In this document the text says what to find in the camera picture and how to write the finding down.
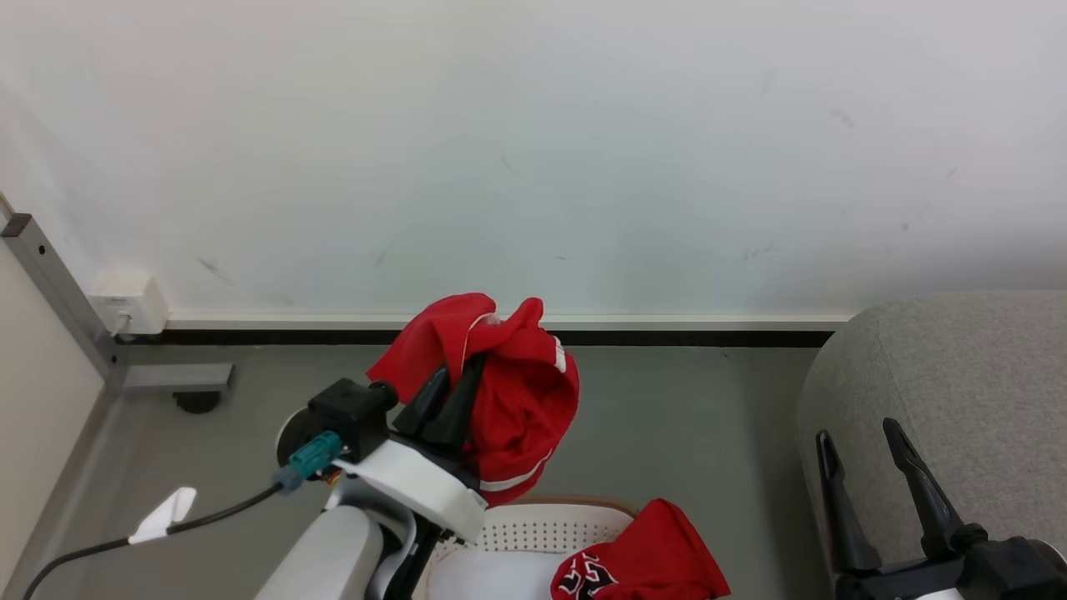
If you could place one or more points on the beige partition panel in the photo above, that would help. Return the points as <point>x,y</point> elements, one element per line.
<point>42,400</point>

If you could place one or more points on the red garment with white stripes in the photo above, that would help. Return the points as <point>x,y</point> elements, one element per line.
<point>517,400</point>

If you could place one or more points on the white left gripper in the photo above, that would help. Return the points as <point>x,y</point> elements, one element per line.
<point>417,487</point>

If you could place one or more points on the grey fabric sofa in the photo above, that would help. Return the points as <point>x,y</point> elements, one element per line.
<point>959,367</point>

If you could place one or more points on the white cloth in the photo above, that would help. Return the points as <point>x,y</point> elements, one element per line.
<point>492,579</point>

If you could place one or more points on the red jersey with black print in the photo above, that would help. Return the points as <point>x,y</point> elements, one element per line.
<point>667,550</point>

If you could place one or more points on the white wall socket box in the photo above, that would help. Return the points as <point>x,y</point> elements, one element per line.
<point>129,302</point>

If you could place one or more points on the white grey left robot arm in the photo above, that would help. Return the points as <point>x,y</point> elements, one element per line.
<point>325,554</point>

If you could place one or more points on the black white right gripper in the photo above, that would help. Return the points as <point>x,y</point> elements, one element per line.
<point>992,571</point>

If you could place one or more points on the black round frame foot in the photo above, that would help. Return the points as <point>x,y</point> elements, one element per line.
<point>197,402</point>

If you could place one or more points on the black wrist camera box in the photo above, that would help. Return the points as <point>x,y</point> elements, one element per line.
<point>350,412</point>

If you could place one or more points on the white perforated laundry basket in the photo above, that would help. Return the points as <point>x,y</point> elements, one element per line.
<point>542,525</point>

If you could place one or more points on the white and black baseboard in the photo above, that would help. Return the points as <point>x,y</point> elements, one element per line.
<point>667,329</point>

